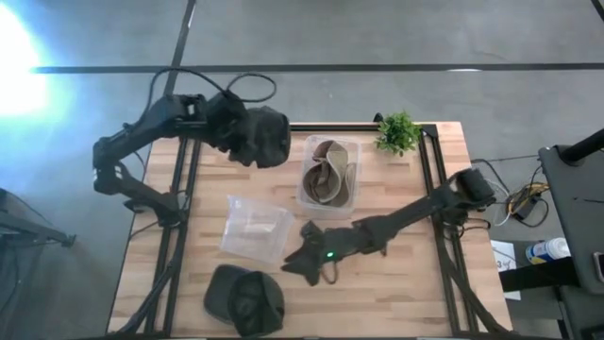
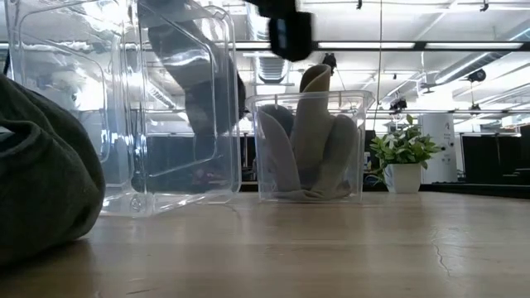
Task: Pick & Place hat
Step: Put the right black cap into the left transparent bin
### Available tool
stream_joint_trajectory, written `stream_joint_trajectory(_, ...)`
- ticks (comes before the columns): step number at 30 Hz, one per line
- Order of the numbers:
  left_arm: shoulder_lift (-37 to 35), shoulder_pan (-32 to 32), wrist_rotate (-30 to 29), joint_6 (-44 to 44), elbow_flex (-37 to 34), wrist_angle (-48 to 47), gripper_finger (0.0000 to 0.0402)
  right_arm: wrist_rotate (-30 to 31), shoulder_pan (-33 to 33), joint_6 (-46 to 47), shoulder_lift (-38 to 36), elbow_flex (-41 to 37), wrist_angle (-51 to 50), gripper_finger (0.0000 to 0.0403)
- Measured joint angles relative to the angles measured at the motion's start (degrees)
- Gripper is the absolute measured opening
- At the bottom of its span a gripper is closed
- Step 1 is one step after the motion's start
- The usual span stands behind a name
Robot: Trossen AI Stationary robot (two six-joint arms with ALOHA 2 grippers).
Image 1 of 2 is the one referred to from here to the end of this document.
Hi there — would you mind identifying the black floor stand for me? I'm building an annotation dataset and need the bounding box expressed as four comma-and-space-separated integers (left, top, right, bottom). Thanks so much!
0, 187, 77, 249

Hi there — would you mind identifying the green potted plant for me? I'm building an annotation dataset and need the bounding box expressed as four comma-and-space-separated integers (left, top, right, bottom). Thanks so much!
375, 110, 423, 158

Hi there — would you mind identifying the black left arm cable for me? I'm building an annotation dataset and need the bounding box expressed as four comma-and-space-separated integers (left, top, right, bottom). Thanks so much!
148, 67, 278, 112

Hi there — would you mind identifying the white and blue can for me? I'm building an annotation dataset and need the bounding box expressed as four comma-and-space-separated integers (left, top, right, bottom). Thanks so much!
525, 237, 571, 265

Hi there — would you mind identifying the black aluminium frame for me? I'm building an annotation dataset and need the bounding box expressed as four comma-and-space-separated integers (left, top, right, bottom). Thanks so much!
112, 121, 515, 339

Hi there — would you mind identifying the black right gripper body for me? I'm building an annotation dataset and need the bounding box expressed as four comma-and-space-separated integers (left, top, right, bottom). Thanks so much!
313, 224, 378, 264

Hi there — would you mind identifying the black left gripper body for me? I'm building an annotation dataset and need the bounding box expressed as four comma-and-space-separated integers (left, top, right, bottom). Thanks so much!
205, 91, 249, 153

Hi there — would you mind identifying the black floor cable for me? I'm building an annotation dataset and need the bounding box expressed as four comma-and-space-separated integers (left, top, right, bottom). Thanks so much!
470, 153, 542, 185

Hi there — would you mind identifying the black pole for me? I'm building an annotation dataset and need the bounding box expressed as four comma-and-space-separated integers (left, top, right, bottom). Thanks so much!
559, 127, 604, 166

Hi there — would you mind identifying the black power brick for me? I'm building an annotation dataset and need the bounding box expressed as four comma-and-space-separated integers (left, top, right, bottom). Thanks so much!
512, 195, 544, 221

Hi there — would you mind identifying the dark woven cap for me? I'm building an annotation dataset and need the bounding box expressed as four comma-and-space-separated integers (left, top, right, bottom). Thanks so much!
203, 263, 286, 338

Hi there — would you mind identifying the yellow cable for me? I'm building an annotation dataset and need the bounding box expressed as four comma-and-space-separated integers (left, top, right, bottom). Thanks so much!
507, 181, 551, 209

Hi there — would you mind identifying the clear plastic bin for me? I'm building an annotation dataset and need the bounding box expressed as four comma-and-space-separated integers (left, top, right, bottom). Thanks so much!
295, 134, 363, 219
219, 194, 297, 264

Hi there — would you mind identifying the white paper sheet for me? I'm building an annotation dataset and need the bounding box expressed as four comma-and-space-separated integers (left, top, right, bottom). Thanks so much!
489, 239, 523, 302

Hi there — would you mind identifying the black flat bar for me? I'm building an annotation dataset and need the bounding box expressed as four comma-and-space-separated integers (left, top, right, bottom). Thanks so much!
498, 256, 581, 293

